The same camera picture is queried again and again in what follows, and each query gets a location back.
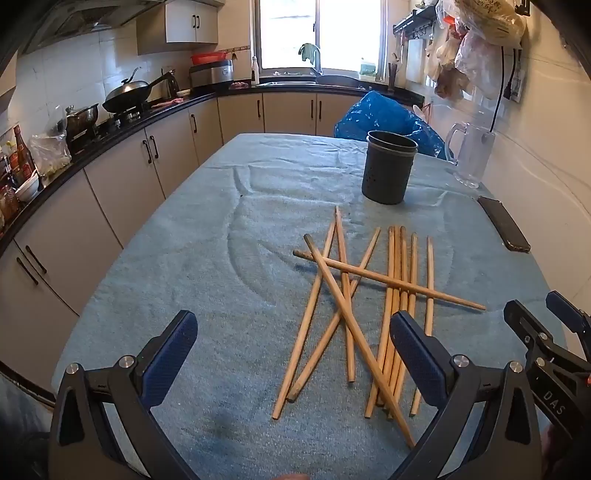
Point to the steel faucet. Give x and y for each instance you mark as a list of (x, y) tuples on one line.
[(318, 67)]

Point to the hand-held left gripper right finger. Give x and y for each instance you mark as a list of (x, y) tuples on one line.
[(415, 355)]

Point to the row of sauce bottles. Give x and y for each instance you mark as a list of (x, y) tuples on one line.
[(16, 170)]

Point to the white base cabinets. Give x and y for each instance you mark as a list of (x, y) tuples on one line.
[(120, 184)]

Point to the dark chopsticks in holder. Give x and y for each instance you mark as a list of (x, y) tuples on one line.
[(393, 76)]

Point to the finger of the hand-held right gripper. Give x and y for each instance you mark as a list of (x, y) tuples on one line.
[(526, 323), (565, 311)]

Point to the hanging plastic bags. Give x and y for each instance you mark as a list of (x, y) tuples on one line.
[(475, 55)]

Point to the black smartphone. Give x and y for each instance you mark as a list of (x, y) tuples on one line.
[(503, 224)]

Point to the black wall rack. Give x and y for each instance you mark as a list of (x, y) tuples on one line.
[(415, 21)]

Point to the steel pot with lid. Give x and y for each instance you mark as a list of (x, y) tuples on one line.
[(81, 120)]

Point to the black wok with lid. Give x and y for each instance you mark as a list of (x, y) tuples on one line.
[(129, 94)]

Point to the red basin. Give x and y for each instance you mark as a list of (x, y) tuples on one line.
[(208, 58)]

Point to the gas stove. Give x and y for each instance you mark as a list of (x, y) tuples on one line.
[(129, 116)]

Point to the black perforated chopstick holder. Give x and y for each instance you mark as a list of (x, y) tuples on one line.
[(385, 170)]

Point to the clear bag with food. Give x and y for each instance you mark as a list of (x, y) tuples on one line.
[(51, 154)]

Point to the black kitchen countertop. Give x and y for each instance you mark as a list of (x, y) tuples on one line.
[(203, 98)]

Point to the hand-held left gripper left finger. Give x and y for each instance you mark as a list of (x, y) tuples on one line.
[(168, 355)]

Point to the blue plastic bag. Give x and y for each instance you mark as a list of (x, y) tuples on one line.
[(383, 115)]

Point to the range hood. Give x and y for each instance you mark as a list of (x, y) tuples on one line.
[(92, 21)]

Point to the window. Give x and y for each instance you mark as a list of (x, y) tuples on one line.
[(323, 32)]

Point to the white bottle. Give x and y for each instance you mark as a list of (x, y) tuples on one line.
[(255, 71)]

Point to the pile of wooden chopsticks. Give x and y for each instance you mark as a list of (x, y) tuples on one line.
[(390, 323)]

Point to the white bowl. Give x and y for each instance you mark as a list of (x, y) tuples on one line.
[(28, 189)]

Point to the blue terry tablecloth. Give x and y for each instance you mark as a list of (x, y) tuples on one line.
[(184, 254)]

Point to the white wall cabinet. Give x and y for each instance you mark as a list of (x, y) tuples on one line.
[(184, 27)]

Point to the white cutting board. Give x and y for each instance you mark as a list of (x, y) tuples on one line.
[(414, 62)]

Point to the silver rice cooker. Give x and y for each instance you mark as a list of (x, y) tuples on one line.
[(211, 76)]

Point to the green box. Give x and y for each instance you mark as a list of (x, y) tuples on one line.
[(368, 70)]

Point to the green cloth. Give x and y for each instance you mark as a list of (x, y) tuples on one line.
[(308, 50)]

